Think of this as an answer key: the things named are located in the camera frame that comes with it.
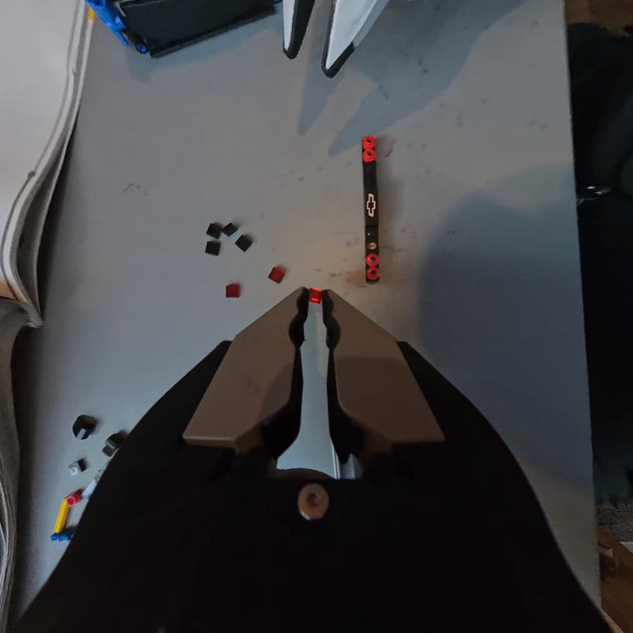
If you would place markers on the blue red toy brick car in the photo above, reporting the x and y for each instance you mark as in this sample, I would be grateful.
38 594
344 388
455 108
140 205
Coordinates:
198 24

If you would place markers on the small black brick tile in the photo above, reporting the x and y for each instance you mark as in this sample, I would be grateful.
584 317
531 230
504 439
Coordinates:
212 248
230 229
244 243
214 230

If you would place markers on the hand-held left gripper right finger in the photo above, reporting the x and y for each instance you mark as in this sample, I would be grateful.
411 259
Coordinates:
385 390

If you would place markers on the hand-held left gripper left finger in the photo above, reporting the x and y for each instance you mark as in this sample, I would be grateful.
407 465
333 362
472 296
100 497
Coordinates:
242 385

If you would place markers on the red transparent brick tile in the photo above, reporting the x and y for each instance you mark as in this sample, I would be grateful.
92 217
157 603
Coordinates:
277 274
233 291
315 295

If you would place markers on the person's black clothed legs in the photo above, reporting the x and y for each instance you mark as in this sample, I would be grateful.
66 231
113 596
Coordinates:
608 296

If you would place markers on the open instruction booklet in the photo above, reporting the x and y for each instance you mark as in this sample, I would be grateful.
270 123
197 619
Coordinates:
34 123

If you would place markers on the black brick strip red studs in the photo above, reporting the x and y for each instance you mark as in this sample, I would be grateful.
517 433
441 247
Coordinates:
371 222

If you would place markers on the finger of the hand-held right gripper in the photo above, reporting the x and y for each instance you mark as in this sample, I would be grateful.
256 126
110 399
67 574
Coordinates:
298 20
351 24

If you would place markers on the scattered loose toy brick parts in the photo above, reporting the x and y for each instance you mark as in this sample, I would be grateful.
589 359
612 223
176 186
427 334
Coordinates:
84 426

